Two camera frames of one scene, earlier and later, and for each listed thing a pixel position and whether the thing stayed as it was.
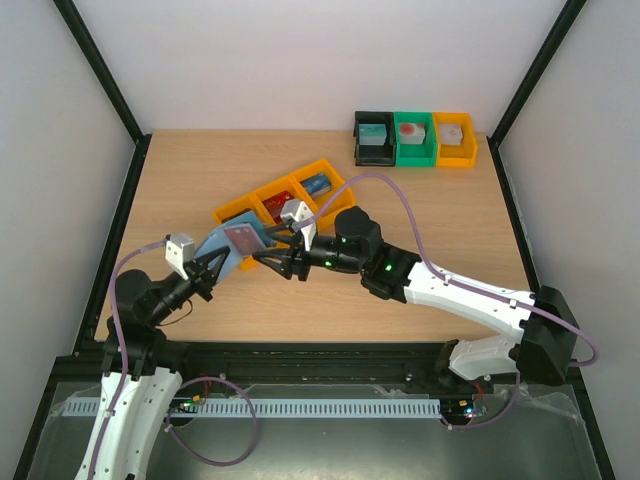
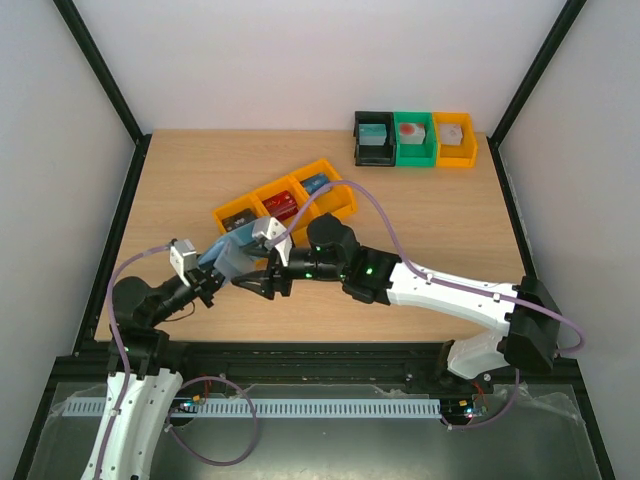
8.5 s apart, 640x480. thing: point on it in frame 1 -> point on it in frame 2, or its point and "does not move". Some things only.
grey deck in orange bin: (450, 133) does not move
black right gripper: (295, 260) -> (276, 278)
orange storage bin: (463, 155) does not move
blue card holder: (217, 239) -> (229, 257)
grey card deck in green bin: (412, 133) does not move
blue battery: (317, 184) does not move
